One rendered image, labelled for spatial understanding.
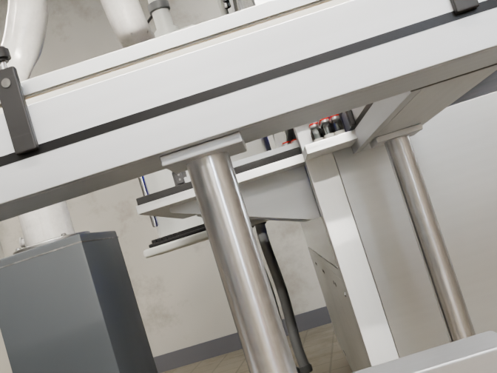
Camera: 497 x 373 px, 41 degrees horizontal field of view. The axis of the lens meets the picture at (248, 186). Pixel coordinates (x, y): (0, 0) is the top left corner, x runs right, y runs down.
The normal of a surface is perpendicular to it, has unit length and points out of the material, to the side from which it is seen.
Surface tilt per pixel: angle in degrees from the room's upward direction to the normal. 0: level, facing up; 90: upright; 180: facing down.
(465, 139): 90
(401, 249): 90
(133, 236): 90
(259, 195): 90
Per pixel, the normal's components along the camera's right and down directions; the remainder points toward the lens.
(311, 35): -0.05, -0.07
